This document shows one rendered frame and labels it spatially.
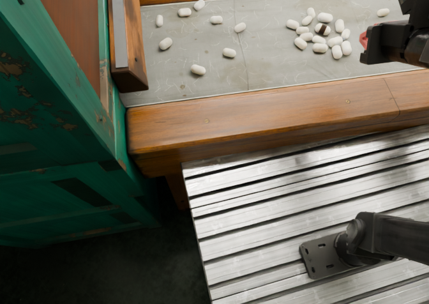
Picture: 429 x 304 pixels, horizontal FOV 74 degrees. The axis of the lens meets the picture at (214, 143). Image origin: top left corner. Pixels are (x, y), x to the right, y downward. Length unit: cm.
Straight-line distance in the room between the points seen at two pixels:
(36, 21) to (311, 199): 58
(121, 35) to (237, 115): 28
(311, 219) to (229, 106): 30
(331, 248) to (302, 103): 31
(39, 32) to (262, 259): 53
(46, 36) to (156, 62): 42
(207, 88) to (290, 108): 19
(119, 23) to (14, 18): 37
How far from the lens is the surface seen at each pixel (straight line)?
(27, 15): 30
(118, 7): 66
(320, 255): 65
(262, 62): 72
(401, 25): 56
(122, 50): 59
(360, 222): 56
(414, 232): 48
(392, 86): 77
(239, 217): 63
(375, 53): 60
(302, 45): 76
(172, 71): 69
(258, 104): 62
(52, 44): 33
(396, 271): 73
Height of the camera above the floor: 129
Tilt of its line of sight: 66 degrees down
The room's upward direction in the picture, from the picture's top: 6 degrees clockwise
